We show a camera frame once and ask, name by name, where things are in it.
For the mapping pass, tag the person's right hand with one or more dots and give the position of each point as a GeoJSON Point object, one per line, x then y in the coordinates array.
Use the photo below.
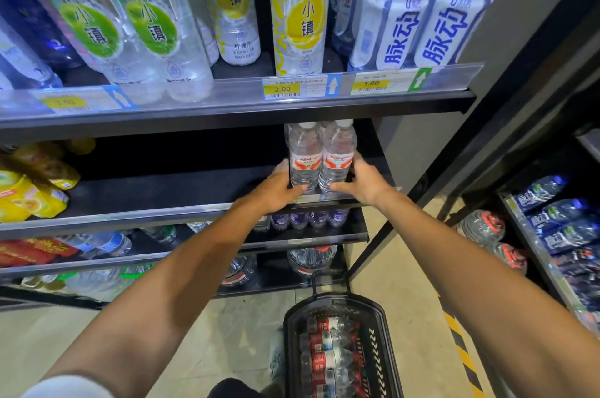
{"type": "Point", "coordinates": [368, 186]}

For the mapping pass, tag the person's left hand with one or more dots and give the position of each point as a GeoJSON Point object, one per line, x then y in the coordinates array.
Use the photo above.
{"type": "Point", "coordinates": [274, 193]}

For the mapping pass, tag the white cap water bottle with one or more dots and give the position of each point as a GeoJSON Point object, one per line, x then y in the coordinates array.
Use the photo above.
{"type": "Point", "coordinates": [304, 149]}
{"type": "Point", "coordinates": [338, 144]}

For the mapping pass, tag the black shopping basket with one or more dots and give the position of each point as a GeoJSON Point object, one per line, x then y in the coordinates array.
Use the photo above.
{"type": "Point", "coordinates": [337, 306]}

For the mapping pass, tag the person's right forearm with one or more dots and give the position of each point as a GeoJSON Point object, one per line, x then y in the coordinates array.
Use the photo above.
{"type": "Point", "coordinates": [478, 290]}

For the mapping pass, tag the person's left forearm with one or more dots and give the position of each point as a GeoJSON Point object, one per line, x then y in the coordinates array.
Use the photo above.
{"type": "Point", "coordinates": [154, 318]}

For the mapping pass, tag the large red cap water bottle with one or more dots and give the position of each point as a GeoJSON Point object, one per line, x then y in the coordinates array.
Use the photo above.
{"type": "Point", "coordinates": [483, 226]}
{"type": "Point", "coordinates": [511, 259]}

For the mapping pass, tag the row of small clear water bottles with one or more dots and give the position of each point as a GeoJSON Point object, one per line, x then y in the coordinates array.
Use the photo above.
{"type": "Point", "coordinates": [100, 243]}

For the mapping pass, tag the rows of blue label water bottles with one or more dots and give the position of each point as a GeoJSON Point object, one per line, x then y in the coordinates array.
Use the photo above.
{"type": "Point", "coordinates": [558, 224]}

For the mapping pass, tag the green label clear drink bottle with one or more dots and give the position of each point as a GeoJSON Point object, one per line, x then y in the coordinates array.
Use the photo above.
{"type": "Point", "coordinates": [89, 32]}
{"type": "Point", "coordinates": [152, 29]}

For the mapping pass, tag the person's light grey shirt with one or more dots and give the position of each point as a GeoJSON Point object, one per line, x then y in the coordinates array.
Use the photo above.
{"type": "Point", "coordinates": [65, 388]}

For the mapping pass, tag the yellow white price tag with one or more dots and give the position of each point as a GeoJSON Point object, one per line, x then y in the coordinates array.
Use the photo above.
{"type": "Point", "coordinates": [370, 83]}
{"type": "Point", "coordinates": [281, 89]}
{"type": "Point", "coordinates": [65, 103]}

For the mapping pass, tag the cluster of white blue label drinks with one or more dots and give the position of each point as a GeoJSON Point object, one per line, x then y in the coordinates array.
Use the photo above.
{"type": "Point", "coordinates": [398, 36]}

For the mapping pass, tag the row of yellow cap tea bottles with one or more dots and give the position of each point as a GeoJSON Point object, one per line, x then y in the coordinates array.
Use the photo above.
{"type": "Point", "coordinates": [33, 191]}

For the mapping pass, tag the row of red wrapped drink bottles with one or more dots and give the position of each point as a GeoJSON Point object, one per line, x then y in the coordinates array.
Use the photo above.
{"type": "Point", "coordinates": [33, 252]}

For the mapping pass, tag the row of dark blue drink bottles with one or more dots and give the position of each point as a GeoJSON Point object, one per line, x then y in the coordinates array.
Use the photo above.
{"type": "Point", "coordinates": [28, 27]}

